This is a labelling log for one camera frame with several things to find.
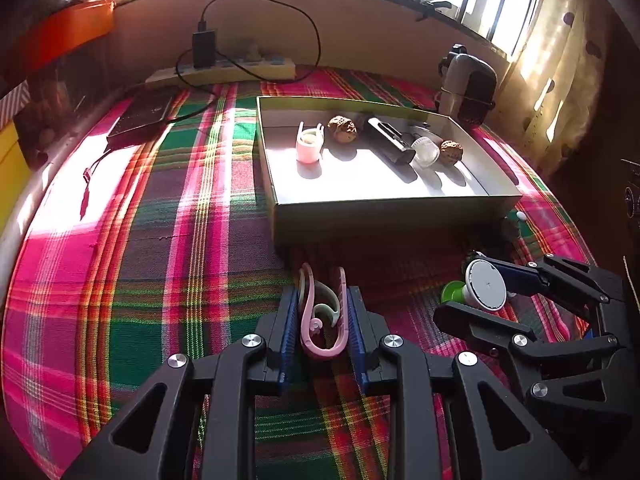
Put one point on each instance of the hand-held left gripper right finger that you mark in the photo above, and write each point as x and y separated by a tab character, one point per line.
356	330

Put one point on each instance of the flat black power bank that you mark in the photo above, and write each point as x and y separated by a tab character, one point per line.
142	117

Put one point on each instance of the white power strip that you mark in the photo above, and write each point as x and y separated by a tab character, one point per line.
240	71

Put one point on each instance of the orange tray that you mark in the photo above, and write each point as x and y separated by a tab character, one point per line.
75	27

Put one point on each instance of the black charger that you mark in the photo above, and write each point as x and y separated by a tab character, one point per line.
204	50

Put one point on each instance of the white disc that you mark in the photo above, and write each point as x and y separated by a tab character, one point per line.
485	285

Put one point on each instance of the small pink cup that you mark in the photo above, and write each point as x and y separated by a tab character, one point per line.
307	152

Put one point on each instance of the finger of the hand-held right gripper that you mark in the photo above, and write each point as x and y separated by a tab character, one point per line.
475	322
522	277

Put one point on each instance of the spotted beige curtain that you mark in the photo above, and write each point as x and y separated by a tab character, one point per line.
565	85

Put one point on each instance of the shallow white cardboard box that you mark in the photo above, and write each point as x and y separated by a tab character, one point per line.
375	217

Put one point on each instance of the brown walnut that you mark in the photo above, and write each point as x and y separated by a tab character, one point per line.
342	129
451	151

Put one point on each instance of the beige space heater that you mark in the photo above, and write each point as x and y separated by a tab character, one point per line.
475	90

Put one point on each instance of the yellow box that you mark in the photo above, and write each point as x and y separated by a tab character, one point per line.
10	175

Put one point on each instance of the clear plastic cup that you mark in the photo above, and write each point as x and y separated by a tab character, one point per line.
426	154

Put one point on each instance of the pink plastic clip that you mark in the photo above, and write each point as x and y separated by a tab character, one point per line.
315	351

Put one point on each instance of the plaid blanket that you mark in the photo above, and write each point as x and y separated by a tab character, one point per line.
150	260

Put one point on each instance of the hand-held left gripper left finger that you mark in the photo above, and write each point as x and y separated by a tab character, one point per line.
287	330

